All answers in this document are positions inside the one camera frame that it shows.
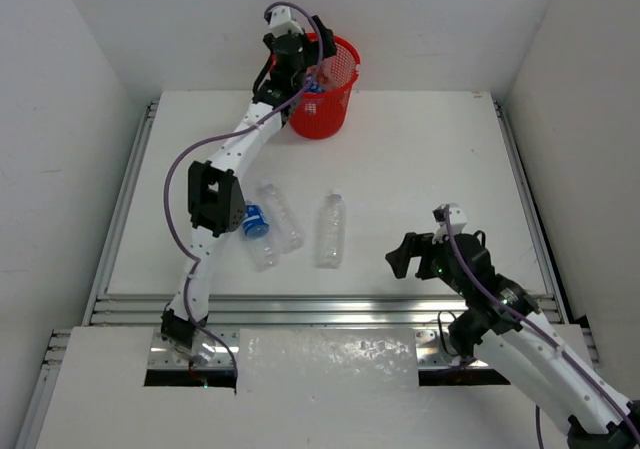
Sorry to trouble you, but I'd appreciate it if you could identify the aluminium front rail frame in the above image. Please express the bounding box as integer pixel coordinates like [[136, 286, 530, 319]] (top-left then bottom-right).
[[18, 91, 566, 448]]

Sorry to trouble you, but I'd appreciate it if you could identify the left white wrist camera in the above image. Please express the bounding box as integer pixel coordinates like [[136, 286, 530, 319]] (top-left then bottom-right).
[[266, 5, 304, 38]]

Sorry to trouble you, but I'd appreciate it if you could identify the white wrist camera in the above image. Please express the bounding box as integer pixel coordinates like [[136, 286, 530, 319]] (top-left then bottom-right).
[[266, 5, 304, 38], [433, 203, 468, 243]]

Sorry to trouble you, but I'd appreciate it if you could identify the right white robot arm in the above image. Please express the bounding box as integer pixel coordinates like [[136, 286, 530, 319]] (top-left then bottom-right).
[[385, 233, 639, 448]]

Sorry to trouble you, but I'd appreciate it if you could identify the red plastic mesh bin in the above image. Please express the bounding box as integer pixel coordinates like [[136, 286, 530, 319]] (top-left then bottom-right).
[[289, 36, 361, 140]]

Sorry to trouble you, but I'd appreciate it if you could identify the red cap red label bottle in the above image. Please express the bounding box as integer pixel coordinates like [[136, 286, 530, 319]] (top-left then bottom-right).
[[308, 66, 332, 86]]

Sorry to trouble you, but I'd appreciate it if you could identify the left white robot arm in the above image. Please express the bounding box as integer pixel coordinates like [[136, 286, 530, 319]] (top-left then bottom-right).
[[161, 3, 337, 348]]

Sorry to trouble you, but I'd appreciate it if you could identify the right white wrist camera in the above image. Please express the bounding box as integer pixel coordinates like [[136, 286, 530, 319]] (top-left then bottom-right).
[[433, 203, 468, 243]]

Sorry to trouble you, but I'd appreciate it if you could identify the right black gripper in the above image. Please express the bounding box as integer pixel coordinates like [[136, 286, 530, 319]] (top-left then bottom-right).
[[385, 231, 469, 298]]

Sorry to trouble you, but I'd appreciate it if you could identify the white front cover sheet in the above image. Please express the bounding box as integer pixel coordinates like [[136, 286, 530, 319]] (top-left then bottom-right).
[[237, 328, 419, 394]]

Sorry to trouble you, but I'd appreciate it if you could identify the clear ribbed bottle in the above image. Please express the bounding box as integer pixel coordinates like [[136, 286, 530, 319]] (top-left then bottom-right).
[[257, 180, 306, 253]]

